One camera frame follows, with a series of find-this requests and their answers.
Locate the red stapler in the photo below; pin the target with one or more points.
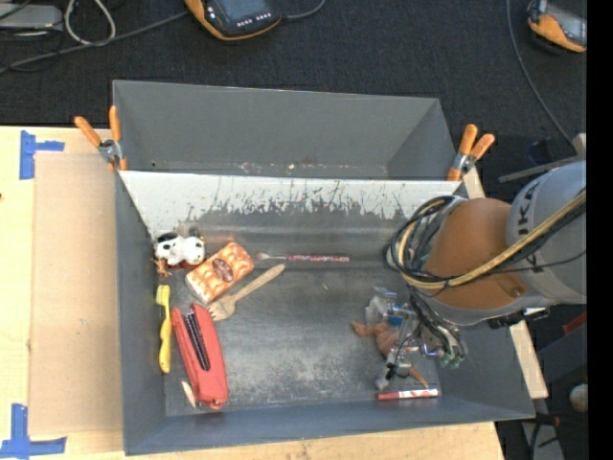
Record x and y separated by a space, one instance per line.
201 362

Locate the pale wooden fork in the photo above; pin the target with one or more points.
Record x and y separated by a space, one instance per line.
249 288

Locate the orange and white snack packet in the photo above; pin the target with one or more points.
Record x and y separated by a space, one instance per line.
220 271

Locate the yellow toothbrush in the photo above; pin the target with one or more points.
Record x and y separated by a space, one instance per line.
165 333

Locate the small brown toy animal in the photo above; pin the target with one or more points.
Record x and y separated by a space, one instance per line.
163 267

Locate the brown toy dinosaur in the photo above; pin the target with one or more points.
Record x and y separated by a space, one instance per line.
380 336

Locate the brown cardboard board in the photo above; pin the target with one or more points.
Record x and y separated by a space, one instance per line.
72 281

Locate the grey metal bin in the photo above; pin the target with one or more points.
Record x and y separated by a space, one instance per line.
297 333

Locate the white and black toy cow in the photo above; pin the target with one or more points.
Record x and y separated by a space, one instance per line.
184 249

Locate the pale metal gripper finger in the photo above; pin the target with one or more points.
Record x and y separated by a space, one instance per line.
401 365
392 308

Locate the red and white marker pen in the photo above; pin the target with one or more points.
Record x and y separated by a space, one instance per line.
407 394

